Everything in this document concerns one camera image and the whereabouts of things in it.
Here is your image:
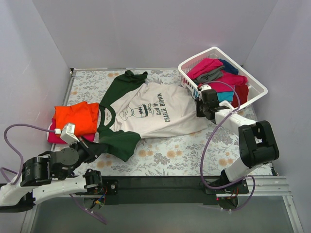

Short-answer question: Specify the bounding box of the white green raglan t-shirt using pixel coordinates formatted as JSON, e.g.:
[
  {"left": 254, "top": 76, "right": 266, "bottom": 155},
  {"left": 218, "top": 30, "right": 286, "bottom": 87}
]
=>
[{"left": 97, "top": 70, "right": 207, "bottom": 162}]

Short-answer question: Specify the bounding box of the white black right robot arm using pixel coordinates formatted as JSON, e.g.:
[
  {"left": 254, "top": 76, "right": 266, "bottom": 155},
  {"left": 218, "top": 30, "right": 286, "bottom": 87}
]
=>
[{"left": 195, "top": 100, "right": 279, "bottom": 193}]

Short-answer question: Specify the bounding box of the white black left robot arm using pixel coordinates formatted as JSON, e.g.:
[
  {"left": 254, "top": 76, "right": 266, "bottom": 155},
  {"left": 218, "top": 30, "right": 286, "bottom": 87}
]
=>
[{"left": 0, "top": 137, "right": 104, "bottom": 213}]

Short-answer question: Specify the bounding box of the teal shirt in basket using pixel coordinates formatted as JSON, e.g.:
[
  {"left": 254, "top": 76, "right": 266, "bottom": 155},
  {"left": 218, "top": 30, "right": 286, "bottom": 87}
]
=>
[{"left": 217, "top": 92, "right": 235, "bottom": 103}]

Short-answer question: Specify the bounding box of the folded orange t-shirt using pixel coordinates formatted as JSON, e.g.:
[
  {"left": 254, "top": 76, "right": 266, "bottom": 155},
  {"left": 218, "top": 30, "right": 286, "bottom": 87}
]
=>
[{"left": 53, "top": 101, "right": 99, "bottom": 136}]

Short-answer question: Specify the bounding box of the grey shirt in basket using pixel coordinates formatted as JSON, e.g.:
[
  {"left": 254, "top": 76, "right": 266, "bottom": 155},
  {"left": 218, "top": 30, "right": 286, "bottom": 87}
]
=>
[{"left": 195, "top": 70, "right": 223, "bottom": 83}]

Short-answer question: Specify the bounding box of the folded pink t-shirt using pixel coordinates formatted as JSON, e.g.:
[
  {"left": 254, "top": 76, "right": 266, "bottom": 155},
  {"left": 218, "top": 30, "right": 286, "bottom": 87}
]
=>
[{"left": 47, "top": 118, "right": 95, "bottom": 144}]

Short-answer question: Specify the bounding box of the dark red shirt in basket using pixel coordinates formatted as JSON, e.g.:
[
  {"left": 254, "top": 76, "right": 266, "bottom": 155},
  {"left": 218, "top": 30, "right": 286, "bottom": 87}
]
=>
[{"left": 231, "top": 84, "right": 249, "bottom": 108}]

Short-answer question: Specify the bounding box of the magenta shirt in basket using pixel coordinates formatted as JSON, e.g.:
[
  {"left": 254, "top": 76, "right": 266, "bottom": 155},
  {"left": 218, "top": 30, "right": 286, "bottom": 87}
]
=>
[
  {"left": 208, "top": 71, "right": 248, "bottom": 93},
  {"left": 187, "top": 58, "right": 223, "bottom": 80}
]

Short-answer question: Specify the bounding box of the floral patterned table mat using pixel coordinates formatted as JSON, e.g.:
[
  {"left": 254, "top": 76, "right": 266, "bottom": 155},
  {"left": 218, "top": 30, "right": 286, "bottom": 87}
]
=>
[{"left": 66, "top": 70, "right": 239, "bottom": 176}]

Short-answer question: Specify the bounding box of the navy blue shirt in basket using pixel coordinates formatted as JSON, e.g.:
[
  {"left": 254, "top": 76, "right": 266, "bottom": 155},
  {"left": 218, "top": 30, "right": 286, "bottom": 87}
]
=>
[{"left": 218, "top": 59, "right": 239, "bottom": 75}]

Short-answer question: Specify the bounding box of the white plastic laundry basket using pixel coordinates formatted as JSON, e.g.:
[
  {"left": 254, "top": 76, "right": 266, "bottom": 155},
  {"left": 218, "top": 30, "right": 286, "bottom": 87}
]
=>
[{"left": 178, "top": 47, "right": 268, "bottom": 109}]

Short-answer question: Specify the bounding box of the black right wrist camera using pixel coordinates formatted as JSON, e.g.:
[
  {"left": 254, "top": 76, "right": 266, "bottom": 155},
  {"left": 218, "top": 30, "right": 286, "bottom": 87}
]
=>
[{"left": 198, "top": 84, "right": 219, "bottom": 105}]

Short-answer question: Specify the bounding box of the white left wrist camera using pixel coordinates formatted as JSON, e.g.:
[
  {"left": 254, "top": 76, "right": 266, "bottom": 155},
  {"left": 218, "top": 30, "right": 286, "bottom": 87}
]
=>
[{"left": 54, "top": 123, "right": 79, "bottom": 145}]

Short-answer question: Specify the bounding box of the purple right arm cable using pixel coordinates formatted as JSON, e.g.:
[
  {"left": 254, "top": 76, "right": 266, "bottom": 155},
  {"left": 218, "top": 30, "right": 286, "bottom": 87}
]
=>
[{"left": 198, "top": 81, "right": 256, "bottom": 212}]

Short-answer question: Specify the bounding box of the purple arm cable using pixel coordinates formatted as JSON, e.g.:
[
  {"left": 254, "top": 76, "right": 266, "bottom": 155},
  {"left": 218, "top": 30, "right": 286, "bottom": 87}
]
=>
[
  {"left": 198, "top": 81, "right": 256, "bottom": 212},
  {"left": 0, "top": 123, "right": 107, "bottom": 225}
]

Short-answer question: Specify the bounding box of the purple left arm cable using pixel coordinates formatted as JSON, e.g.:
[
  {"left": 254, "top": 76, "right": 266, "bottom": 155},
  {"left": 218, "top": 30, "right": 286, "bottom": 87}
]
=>
[{"left": 0, "top": 123, "right": 107, "bottom": 225}]

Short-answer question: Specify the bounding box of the black metal base rail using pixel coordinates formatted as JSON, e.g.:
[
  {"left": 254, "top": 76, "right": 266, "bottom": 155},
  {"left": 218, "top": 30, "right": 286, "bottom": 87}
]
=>
[{"left": 80, "top": 175, "right": 249, "bottom": 206}]

